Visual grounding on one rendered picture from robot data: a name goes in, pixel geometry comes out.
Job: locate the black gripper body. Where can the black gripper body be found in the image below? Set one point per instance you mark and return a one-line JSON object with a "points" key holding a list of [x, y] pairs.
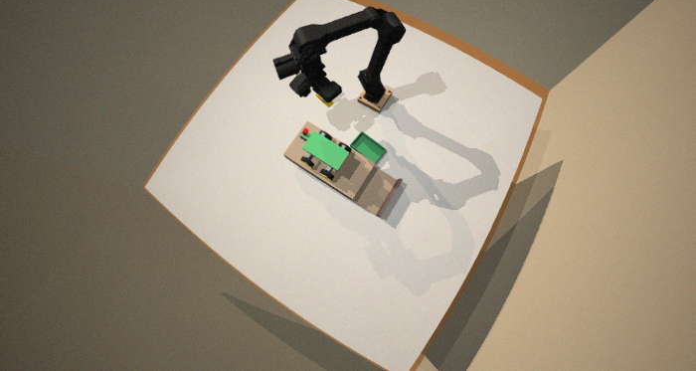
{"points": [[328, 91]]}

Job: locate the brown wooden ramp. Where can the brown wooden ramp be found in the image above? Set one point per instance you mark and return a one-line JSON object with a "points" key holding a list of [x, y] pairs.
{"points": [[358, 178]]}

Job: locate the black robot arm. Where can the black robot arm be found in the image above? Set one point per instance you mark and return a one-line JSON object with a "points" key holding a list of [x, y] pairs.
{"points": [[310, 42]]}

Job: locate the yellow wheel chock with orange handle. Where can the yellow wheel chock with orange handle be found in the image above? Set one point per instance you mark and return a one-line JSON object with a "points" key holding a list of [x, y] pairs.
{"points": [[327, 103]]}

